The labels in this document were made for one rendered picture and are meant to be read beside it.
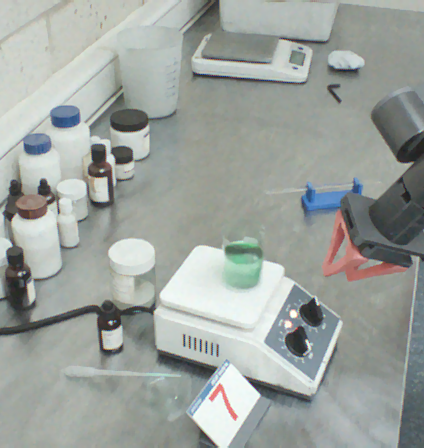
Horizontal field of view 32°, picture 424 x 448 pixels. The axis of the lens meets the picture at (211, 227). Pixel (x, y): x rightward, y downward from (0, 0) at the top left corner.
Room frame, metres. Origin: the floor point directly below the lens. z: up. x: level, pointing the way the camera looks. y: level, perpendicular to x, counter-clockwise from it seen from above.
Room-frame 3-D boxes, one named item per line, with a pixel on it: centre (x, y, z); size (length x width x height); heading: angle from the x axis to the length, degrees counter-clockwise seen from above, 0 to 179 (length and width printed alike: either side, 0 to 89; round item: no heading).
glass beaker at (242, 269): (0.69, -0.04, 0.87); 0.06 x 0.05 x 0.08; 7
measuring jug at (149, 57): (1.38, 0.12, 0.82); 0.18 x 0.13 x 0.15; 151
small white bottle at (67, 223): (0.89, 0.21, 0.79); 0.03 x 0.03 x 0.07
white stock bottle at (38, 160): (1.00, 0.27, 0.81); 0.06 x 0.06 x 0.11
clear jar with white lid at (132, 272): (0.76, 0.10, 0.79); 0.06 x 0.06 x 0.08
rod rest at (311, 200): (1.02, -0.20, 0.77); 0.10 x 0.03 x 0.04; 103
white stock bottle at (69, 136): (1.06, 0.24, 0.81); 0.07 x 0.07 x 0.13
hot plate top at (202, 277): (0.69, -0.02, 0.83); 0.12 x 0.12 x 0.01; 68
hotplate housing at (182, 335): (0.68, -0.04, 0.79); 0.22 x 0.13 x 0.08; 68
